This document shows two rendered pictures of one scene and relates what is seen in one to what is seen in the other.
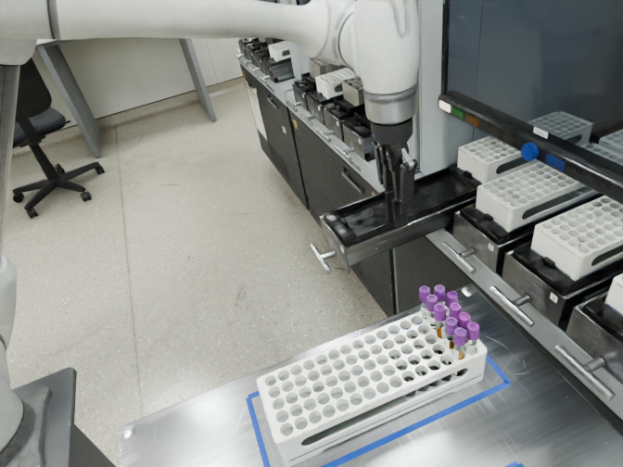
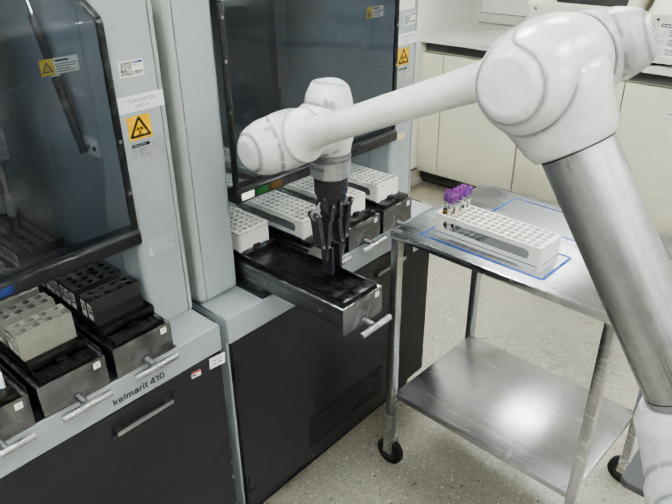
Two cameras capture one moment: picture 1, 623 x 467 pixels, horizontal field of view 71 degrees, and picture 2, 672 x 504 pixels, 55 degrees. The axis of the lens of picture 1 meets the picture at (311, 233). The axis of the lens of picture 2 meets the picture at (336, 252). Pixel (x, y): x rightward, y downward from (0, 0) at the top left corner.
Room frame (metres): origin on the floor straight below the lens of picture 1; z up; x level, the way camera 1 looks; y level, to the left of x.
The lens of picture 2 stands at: (1.45, 0.94, 1.57)
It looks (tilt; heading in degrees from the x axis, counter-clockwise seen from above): 28 degrees down; 237
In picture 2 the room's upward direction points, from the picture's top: 1 degrees counter-clockwise
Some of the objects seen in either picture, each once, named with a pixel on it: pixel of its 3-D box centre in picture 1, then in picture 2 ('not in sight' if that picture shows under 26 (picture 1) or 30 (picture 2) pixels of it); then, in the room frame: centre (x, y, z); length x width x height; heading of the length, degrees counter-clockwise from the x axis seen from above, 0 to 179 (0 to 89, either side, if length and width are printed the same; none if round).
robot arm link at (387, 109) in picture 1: (390, 101); (330, 164); (0.73, -0.18, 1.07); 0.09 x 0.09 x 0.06
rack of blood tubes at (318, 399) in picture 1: (371, 378); (494, 234); (0.35, -0.04, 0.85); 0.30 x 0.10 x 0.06; 103
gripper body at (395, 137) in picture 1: (392, 139); (331, 195); (0.73, -0.18, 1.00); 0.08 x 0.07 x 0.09; 15
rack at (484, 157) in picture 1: (523, 147); (217, 222); (0.87, -0.53, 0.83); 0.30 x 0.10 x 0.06; 105
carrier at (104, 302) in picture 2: not in sight; (115, 302); (1.21, -0.26, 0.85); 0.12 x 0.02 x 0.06; 15
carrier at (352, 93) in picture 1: (352, 94); (44, 334); (1.36, -0.22, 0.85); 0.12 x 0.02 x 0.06; 16
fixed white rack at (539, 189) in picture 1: (552, 186); (277, 211); (0.70, -0.50, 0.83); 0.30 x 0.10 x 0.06; 105
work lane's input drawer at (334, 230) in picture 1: (457, 192); (265, 262); (0.82, -0.35, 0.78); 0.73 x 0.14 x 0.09; 105
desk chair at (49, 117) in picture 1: (23, 122); not in sight; (2.83, 1.64, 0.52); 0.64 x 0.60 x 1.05; 35
